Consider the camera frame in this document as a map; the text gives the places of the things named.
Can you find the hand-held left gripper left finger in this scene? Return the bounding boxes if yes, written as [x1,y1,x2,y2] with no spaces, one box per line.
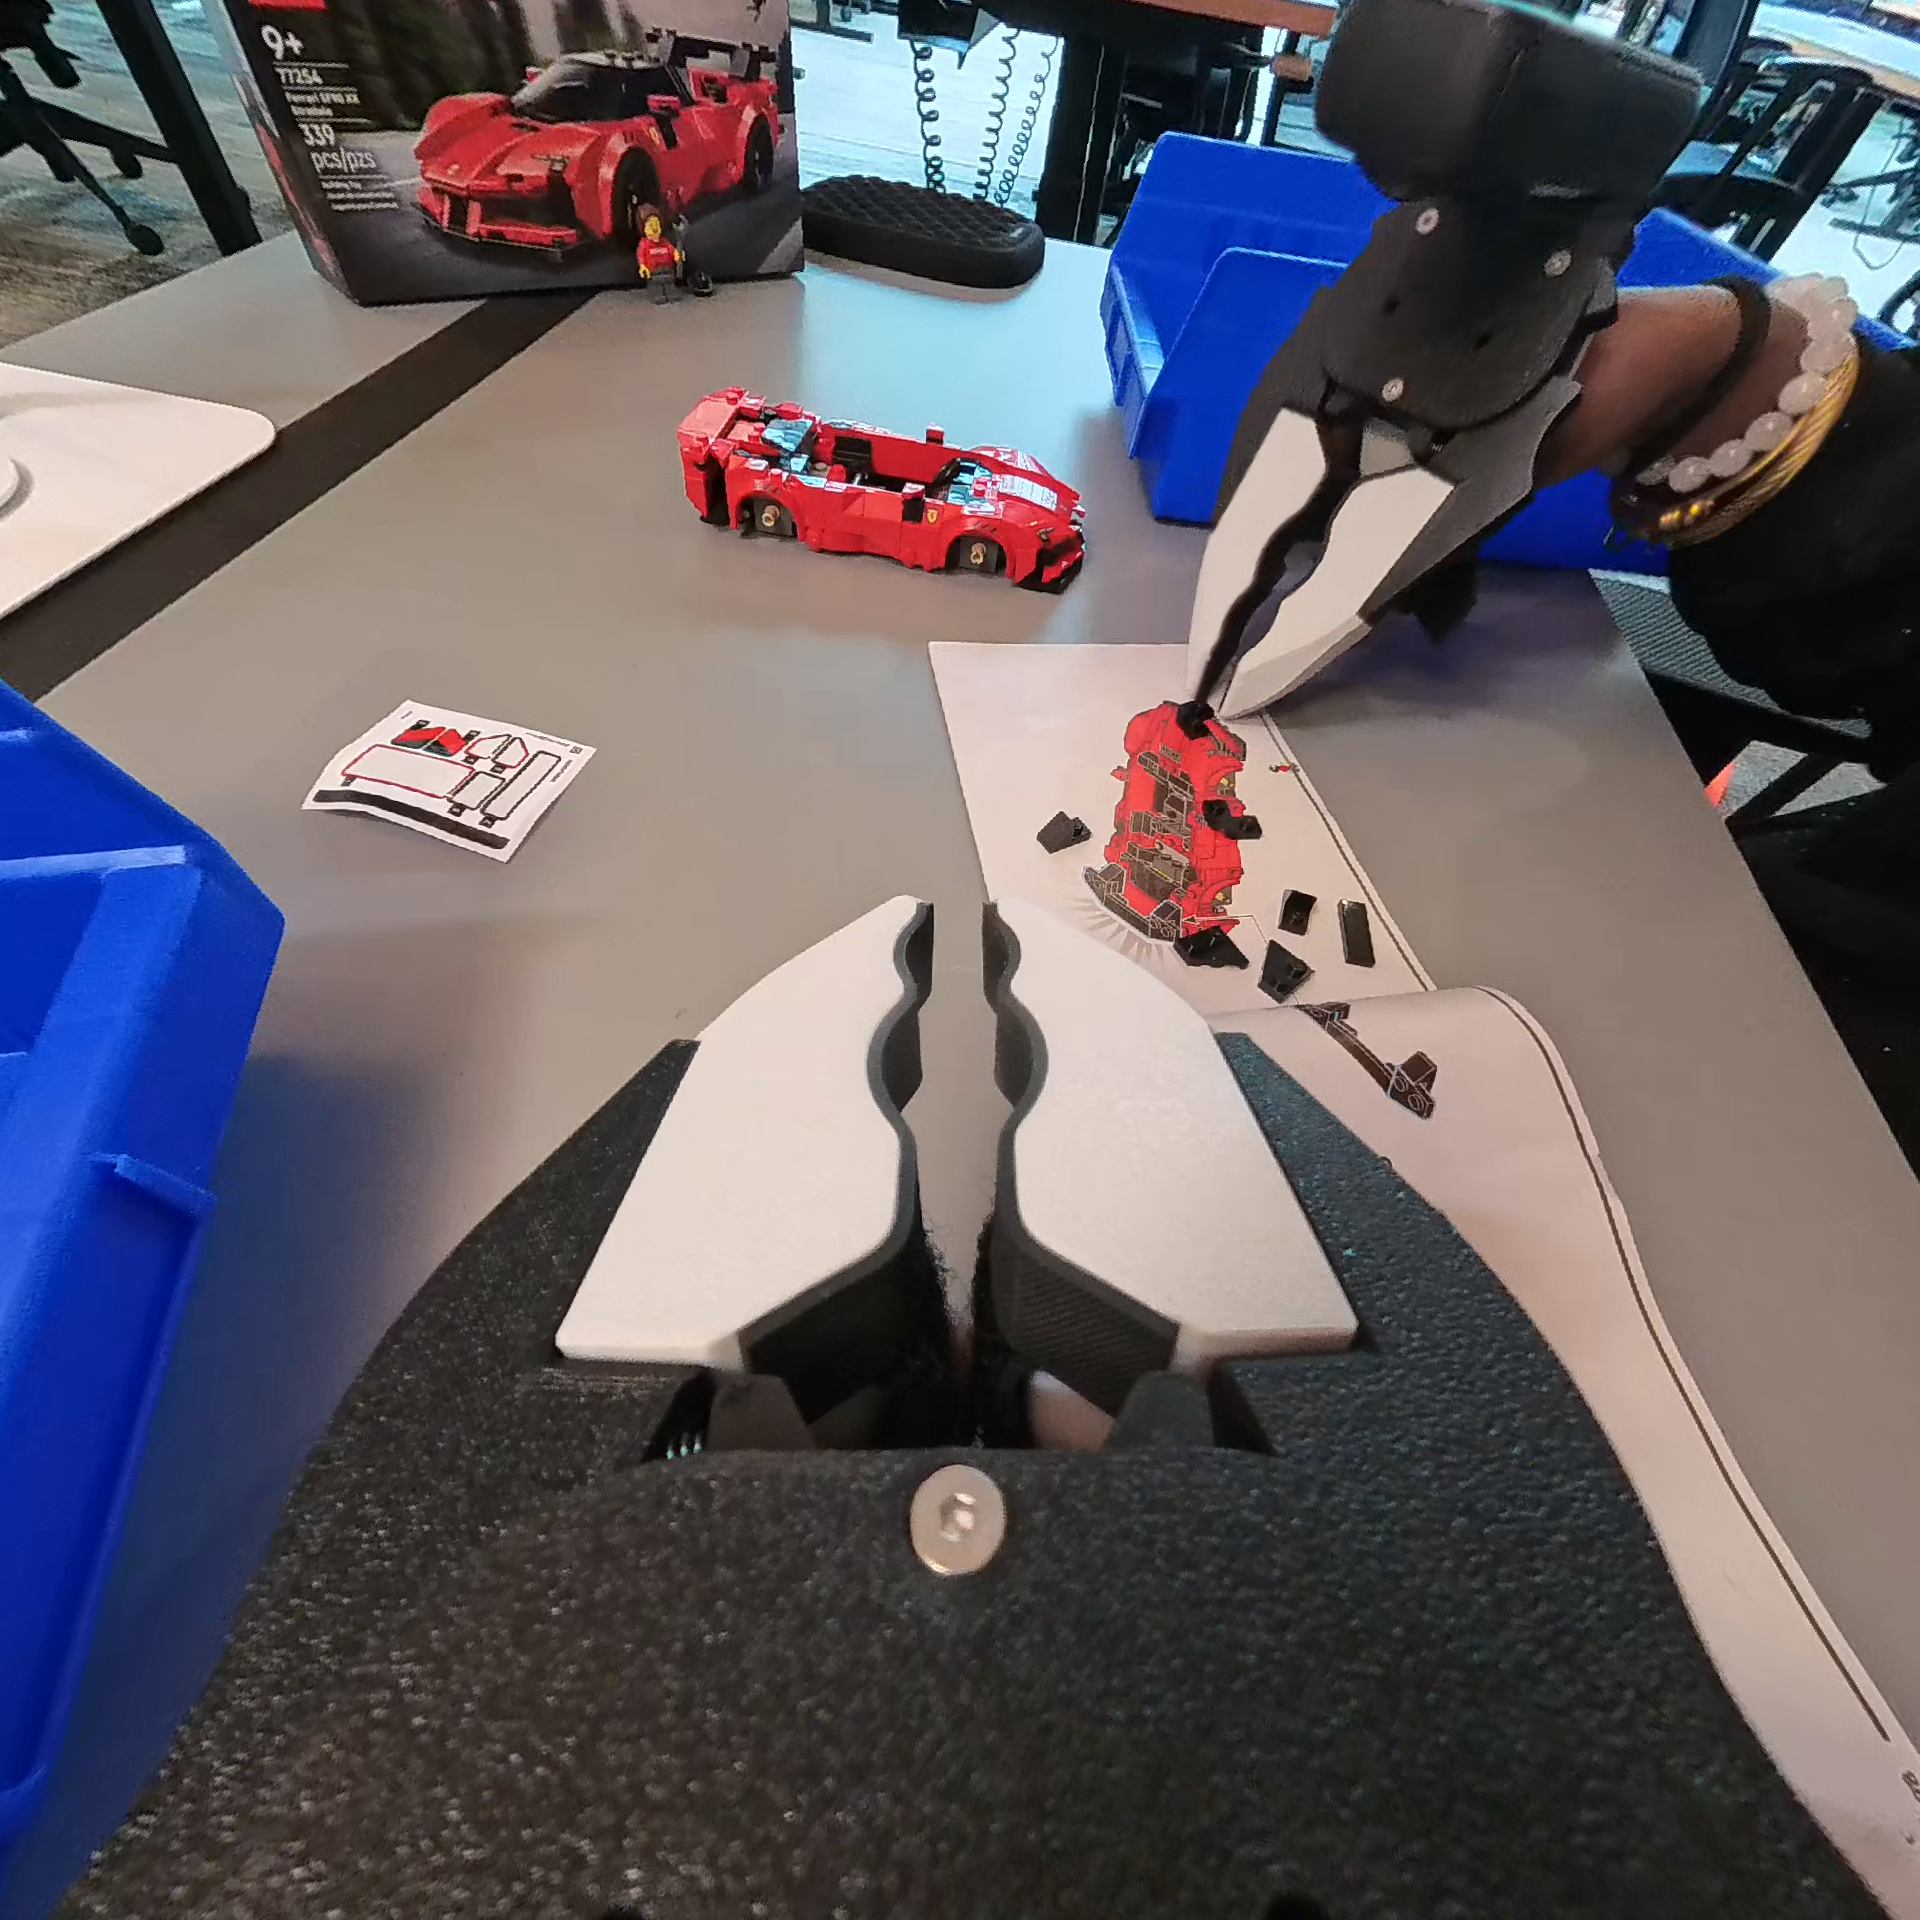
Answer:
[554,896,949,1426]

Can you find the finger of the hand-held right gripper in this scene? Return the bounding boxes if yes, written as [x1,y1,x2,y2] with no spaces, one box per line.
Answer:
[1219,423,1469,719]
[1187,406,1329,708]

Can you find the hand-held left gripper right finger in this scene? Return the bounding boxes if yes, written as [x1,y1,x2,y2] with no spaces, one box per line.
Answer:
[971,897,1363,1449]

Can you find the blue plastic bin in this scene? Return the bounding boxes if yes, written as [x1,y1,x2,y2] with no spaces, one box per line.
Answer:
[1100,133,1878,576]
[0,682,288,1877]

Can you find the cluster of black lego pieces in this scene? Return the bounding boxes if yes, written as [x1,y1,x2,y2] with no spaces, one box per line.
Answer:
[1036,791,1378,1006]

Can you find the person's right forearm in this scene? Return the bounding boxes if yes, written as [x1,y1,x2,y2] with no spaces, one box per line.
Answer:
[1612,337,1920,784]

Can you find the lego instruction booklet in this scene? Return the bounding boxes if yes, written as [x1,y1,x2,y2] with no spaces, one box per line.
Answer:
[927,640,1920,1906]

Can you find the red lego car model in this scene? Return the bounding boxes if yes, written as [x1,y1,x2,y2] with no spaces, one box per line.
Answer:
[675,388,1088,594]

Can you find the lego car set box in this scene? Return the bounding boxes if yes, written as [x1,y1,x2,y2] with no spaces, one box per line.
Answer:
[227,0,807,306]

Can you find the person's right hand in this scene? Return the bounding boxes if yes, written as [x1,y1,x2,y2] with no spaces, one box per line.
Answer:
[1527,280,1754,488]

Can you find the black mesh office chair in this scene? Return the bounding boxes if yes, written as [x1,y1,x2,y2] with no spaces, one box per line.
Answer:
[1651,30,1920,264]

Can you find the black wrist band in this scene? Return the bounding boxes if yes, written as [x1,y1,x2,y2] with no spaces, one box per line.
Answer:
[1629,274,1776,488]

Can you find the black textured pad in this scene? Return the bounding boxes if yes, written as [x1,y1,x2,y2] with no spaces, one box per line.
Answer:
[804,175,1046,290]

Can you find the sticker sheet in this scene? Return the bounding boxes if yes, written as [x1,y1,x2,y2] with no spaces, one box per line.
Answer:
[303,698,598,865]

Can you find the white bead bracelet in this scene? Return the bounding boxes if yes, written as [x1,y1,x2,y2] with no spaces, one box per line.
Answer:
[1629,273,1862,499]

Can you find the gold bracelet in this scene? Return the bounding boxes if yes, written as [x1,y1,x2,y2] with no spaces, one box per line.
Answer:
[1620,352,1865,548]

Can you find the coiled cable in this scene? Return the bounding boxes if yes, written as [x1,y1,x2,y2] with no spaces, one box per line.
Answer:
[975,27,1063,205]
[912,27,965,198]

